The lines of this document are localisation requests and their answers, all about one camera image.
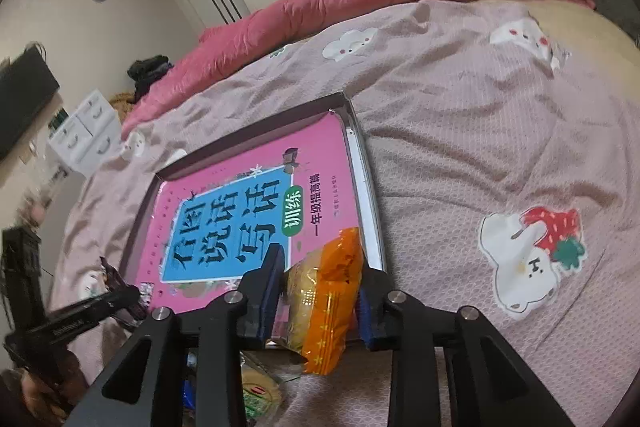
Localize pink patterned bed sheet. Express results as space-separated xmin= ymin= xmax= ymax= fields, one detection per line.
xmin=50 ymin=0 xmax=639 ymax=426

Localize person's left hand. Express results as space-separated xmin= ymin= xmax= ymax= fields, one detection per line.
xmin=21 ymin=351 xmax=88 ymax=426

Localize dark cardboard box tray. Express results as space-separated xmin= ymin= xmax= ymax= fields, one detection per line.
xmin=119 ymin=92 xmax=386 ymax=312

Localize white drawer cabinet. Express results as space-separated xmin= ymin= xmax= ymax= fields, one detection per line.
xmin=48 ymin=90 xmax=122 ymax=178

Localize pink Chinese workbook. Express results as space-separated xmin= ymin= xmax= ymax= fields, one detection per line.
xmin=129 ymin=112 xmax=359 ymax=313

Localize wall mounted television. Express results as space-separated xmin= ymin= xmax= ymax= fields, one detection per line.
xmin=0 ymin=46 xmax=60 ymax=159

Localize orange cake packet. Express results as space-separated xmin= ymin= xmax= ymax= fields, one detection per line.
xmin=271 ymin=227 xmax=364 ymax=376

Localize dark clothes pile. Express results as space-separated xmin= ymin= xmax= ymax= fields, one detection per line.
xmin=127 ymin=55 xmax=174 ymax=104

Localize clear round cracker packet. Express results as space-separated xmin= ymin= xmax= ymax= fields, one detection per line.
xmin=241 ymin=353 xmax=283 ymax=426

